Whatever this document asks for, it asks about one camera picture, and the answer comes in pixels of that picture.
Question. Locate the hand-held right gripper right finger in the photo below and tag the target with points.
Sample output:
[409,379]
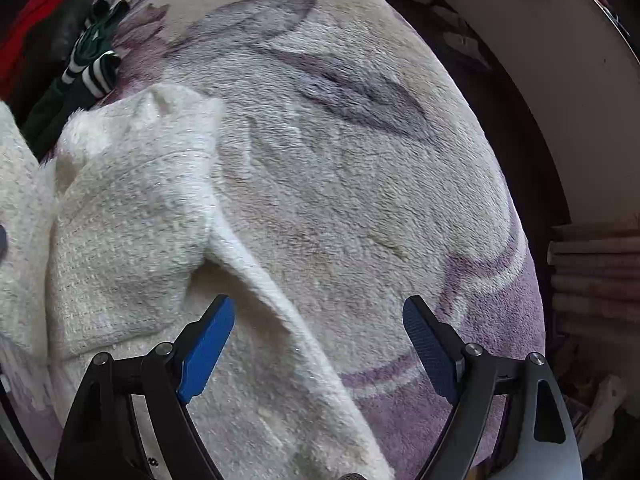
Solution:
[430,347]

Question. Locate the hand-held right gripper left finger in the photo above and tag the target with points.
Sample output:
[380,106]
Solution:
[207,347]

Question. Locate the white fluffy knit garment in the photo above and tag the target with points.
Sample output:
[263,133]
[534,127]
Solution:
[135,230]

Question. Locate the stack of folded cloths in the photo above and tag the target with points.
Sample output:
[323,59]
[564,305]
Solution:
[597,280]

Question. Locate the floral plush blanket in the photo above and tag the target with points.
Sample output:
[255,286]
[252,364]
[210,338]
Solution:
[340,170]

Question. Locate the white curved board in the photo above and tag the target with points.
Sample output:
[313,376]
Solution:
[565,90]

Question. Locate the green striped garment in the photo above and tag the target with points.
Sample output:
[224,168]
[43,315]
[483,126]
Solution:
[90,67]

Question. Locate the dark grey cloth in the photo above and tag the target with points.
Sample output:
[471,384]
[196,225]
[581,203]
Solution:
[62,27]

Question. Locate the red cloth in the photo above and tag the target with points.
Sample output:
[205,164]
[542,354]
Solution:
[35,20]

